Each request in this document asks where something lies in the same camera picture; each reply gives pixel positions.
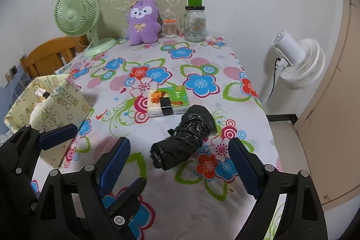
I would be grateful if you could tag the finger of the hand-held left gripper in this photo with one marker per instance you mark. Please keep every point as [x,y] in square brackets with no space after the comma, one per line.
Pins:
[132,197]
[57,134]

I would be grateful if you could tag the floral tablecloth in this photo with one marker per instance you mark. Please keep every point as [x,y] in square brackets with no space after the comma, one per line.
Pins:
[197,63]

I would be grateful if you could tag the white standing fan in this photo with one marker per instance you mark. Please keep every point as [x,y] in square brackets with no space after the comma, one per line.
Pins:
[298,60]

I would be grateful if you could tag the glass jar with green lid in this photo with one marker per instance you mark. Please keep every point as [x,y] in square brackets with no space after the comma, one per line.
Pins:
[195,26]

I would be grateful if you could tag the wooden chair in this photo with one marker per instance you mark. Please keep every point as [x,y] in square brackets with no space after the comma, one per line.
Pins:
[47,57]

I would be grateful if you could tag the wall socket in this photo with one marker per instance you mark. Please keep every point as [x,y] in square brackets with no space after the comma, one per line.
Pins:
[13,70]

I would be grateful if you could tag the orange white packet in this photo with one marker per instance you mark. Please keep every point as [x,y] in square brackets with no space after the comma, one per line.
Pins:
[42,94]

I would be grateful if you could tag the small jar with orange lid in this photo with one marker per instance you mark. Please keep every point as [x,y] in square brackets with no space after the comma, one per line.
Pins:
[170,29]

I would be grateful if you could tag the black garbage bag roll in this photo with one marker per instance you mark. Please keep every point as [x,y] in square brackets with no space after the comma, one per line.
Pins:
[182,136]

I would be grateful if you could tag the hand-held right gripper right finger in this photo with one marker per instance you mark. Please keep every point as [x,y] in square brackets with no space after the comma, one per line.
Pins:
[246,169]

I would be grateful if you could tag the yellow patterned box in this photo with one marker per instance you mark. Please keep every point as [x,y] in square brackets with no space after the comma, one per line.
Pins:
[67,99]

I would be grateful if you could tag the beige door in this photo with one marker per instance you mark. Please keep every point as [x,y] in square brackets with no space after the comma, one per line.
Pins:
[332,116]

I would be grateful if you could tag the green desk fan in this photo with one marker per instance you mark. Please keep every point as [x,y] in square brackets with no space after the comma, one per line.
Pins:
[77,15]

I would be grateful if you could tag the tissue pack with black band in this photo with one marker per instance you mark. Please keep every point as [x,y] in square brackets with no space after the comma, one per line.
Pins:
[168,100]

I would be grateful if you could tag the purple plush toy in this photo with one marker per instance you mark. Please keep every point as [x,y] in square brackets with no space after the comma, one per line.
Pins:
[142,23]

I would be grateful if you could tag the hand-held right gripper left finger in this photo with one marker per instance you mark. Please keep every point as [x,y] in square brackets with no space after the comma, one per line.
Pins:
[116,161]

